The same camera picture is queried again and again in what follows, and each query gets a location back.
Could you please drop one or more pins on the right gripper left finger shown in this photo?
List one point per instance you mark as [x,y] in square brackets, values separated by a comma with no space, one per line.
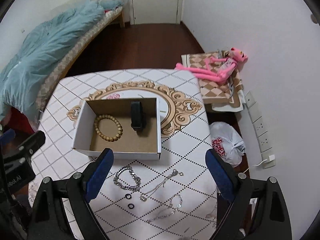
[48,216]

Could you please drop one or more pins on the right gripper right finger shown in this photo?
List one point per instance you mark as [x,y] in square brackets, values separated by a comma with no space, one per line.
[270,219]

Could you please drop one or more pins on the black fitness band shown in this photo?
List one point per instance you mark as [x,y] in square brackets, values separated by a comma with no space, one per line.
[138,119]

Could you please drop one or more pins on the white charger plug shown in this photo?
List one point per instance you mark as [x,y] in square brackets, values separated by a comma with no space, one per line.
[269,159]

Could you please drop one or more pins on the white power strip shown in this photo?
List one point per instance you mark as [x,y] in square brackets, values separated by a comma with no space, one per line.
[260,129]

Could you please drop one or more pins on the white plastic bag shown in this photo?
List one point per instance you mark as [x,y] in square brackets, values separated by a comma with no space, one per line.
[227,143]

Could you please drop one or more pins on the white diamond pattern tablecloth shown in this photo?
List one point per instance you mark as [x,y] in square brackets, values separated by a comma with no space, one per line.
[172,198]

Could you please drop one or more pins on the teal blue duvet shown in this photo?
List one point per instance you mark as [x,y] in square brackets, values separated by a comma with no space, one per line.
[42,52]

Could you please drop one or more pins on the white cardboard box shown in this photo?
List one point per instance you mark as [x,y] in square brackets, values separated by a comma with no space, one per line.
[107,124]

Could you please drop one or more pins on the pink panther plush toy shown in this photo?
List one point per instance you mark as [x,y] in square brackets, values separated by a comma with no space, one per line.
[210,67]

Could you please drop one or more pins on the bed with checkered mattress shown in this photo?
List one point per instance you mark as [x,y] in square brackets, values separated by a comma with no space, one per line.
[62,62]

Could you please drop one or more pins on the white door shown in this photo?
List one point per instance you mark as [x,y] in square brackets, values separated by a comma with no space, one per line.
[155,11]

